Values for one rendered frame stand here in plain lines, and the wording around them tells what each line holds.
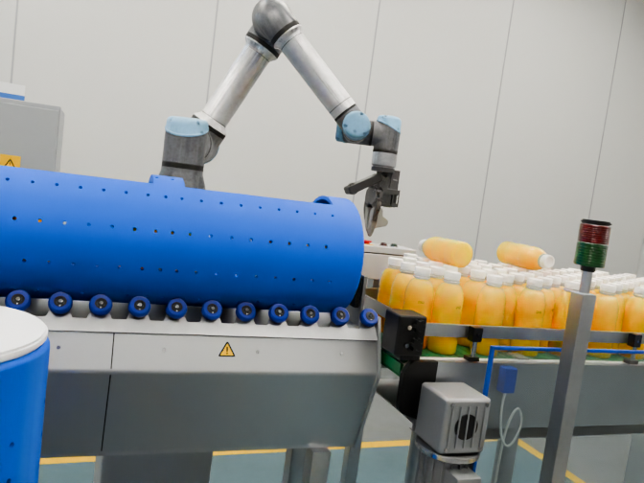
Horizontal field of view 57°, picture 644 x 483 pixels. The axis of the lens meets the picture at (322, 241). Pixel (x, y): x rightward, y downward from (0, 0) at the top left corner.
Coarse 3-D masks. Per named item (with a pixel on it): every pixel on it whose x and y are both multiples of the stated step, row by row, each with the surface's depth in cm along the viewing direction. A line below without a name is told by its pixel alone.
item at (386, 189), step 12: (372, 168) 180; (384, 168) 177; (384, 180) 180; (396, 180) 181; (372, 192) 179; (384, 192) 178; (396, 192) 179; (372, 204) 179; (384, 204) 180; (396, 204) 180
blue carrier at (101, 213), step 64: (0, 192) 110; (64, 192) 114; (128, 192) 119; (192, 192) 125; (0, 256) 109; (64, 256) 113; (128, 256) 117; (192, 256) 121; (256, 256) 126; (320, 256) 131
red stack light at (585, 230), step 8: (584, 224) 127; (592, 224) 126; (584, 232) 127; (592, 232) 126; (600, 232) 125; (608, 232) 126; (584, 240) 127; (592, 240) 126; (600, 240) 126; (608, 240) 126
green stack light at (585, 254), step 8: (576, 248) 129; (584, 248) 127; (592, 248) 126; (600, 248) 126; (576, 256) 129; (584, 256) 127; (592, 256) 126; (600, 256) 126; (584, 264) 127; (592, 264) 126; (600, 264) 126
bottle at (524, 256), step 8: (504, 248) 179; (512, 248) 176; (520, 248) 173; (528, 248) 171; (536, 248) 170; (504, 256) 179; (512, 256) 175; (520, 256) 172; (528, 256) 169; (536, 256) 168; (512, 264) 178; (520, 264) 173; (528, 264) 170; (536, 264) 168
